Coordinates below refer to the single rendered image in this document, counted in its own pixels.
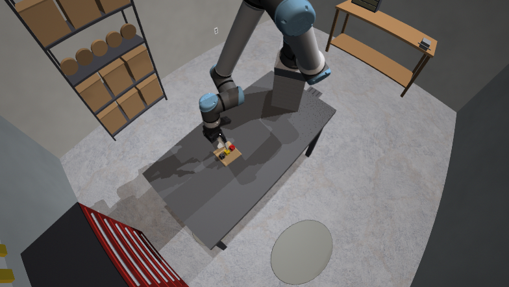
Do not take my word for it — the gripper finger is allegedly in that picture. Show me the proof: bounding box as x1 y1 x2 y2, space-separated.
217 132 228 151

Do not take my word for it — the tan mat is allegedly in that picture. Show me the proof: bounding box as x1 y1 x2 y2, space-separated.
213 141 242 166

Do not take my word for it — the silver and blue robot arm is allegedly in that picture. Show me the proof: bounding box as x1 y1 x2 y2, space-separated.
199 0 331 128

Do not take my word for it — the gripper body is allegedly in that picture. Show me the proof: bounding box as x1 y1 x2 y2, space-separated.
203 125 222 143

